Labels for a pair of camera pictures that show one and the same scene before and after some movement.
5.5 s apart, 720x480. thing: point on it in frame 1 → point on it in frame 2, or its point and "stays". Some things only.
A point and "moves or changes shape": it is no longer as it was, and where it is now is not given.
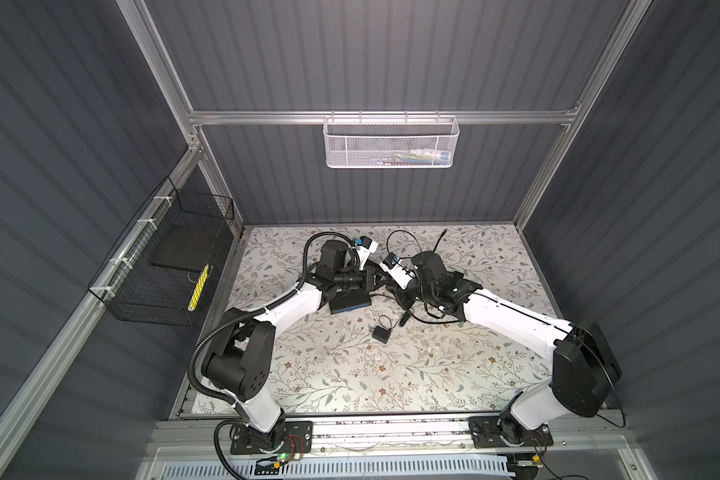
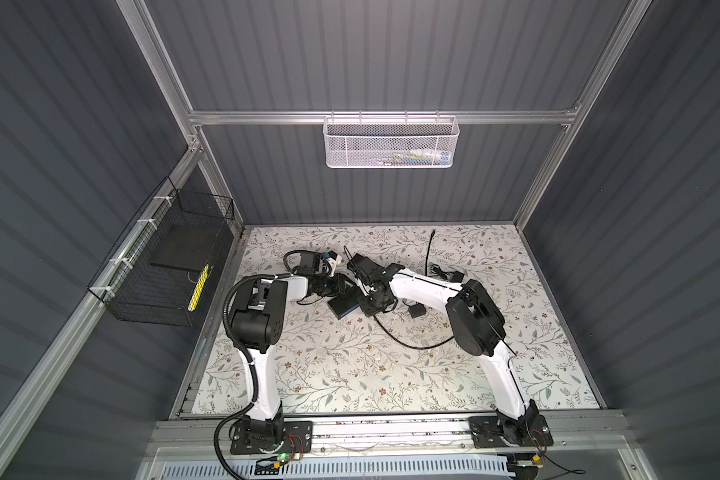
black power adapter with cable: x=380 y=333 moves or changes shape
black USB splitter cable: x=424 y=261 → x=392 y=337
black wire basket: x=153 y=273 stays
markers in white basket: x=424 y=156 stays
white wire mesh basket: x=391 y=141 stays
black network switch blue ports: x=349 y=300 stays
